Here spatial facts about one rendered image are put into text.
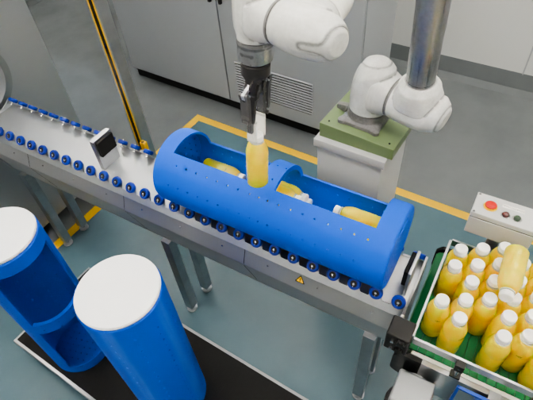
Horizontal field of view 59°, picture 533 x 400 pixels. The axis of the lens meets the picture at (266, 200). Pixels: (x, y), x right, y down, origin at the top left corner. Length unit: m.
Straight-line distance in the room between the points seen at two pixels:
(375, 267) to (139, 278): 0.75
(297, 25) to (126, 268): 0.98
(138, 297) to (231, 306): 1.18
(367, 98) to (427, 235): 1.34
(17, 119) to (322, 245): 1.76
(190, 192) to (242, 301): 1.16
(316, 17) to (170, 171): 0.86
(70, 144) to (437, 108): 1.60
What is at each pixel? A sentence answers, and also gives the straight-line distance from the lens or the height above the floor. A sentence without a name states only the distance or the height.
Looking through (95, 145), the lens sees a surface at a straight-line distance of 2.08.
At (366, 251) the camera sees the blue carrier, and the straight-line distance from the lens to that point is 1.40.
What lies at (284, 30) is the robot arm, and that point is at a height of 1.82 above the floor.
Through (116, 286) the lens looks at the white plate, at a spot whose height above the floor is 1.04.
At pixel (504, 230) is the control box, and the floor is 1.07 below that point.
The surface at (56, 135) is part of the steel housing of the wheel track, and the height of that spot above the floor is 0.93.
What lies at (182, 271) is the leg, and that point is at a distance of 2.38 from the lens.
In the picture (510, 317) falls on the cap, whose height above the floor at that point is 1.08.
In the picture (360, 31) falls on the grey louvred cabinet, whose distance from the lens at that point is 2.93.
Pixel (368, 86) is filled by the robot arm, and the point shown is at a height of 1.26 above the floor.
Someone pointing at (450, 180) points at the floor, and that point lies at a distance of 3.36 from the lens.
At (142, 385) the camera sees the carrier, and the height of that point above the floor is 0.61.
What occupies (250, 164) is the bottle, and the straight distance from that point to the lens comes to 1.36.
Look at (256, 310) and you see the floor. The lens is 2.64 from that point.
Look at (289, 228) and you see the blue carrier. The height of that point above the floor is 1.15.
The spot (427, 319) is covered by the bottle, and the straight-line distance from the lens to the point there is 1.53.
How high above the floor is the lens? 2.30
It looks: 48 degrees down
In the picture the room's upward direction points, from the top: 6 degrees counter-clockwise
